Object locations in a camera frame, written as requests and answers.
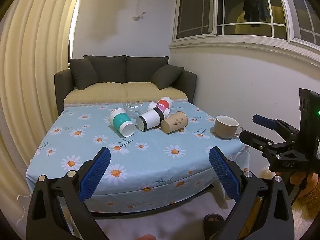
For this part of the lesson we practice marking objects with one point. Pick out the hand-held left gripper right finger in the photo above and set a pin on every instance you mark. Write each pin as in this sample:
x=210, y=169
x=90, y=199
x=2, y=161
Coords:
x=225, y=175

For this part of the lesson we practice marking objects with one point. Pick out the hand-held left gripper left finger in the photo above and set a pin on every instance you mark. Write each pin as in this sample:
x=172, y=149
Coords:
x=96, y=173

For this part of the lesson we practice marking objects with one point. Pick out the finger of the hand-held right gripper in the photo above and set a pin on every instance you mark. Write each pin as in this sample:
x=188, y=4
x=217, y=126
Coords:
x=252, y=138
x=263, y=121

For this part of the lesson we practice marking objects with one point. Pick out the white cup with teal band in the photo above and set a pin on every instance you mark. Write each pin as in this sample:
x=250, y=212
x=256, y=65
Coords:
x=120, y=121

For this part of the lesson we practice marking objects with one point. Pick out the brown paper cup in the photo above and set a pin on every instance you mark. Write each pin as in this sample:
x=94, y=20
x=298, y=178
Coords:
x=175, y=121

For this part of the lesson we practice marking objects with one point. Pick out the white cup with black band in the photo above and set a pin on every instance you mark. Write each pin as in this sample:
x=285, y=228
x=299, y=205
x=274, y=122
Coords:
x=151, y=118

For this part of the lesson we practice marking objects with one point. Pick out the plain white paper cup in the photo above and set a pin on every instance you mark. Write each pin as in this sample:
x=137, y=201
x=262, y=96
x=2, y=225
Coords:
x=151, y=105

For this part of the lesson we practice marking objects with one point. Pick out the white cup with pink band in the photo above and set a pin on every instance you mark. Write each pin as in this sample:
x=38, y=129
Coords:
x=162, y=109

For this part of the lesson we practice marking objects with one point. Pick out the white cup with red band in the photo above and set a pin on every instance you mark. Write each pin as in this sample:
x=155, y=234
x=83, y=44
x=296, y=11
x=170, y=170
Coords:
x=165, y=102

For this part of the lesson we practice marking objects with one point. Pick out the person's right hand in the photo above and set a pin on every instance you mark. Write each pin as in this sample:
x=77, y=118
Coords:
x=310, y=183

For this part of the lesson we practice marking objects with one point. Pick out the white table leg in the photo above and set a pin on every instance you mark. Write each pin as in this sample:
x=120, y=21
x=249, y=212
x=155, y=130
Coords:
x=221, y=195

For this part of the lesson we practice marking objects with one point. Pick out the beige ceramic mug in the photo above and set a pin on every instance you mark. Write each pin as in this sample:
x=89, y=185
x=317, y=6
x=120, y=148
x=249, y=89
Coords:
x=225, y=128

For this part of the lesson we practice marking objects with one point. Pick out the person's foot in sandal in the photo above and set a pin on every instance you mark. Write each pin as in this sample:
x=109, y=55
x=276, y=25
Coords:
x=213, y=223

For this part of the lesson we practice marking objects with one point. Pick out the blue daisy tablecloth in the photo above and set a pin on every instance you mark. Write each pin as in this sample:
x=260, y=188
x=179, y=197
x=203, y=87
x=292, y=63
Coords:
x=150, y=160

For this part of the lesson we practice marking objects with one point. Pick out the clear glass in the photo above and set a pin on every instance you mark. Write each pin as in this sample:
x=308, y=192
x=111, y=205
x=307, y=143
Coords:
x=131, y=108

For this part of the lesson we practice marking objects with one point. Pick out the cream sofa seat cover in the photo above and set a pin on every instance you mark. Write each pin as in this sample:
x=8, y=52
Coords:
x=112, y=92

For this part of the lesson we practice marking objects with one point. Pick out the dark grey sofa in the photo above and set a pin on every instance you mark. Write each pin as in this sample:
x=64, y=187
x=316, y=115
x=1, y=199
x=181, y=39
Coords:
x=62, y=87

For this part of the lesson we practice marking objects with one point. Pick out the dark grey throw cushion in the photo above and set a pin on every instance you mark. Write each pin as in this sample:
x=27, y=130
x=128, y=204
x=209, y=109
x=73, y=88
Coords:
x=82, y=73
x=166, y=76

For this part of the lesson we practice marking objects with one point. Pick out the dark hanging clothes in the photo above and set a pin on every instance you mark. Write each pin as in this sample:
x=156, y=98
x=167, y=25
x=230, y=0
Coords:
x=255, y=11

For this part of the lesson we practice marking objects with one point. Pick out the cream curtain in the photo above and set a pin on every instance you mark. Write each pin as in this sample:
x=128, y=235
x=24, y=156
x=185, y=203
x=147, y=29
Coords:
x=32, y=80

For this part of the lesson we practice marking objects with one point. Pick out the white framed window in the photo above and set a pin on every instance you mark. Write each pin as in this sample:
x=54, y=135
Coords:
x=225, y=10

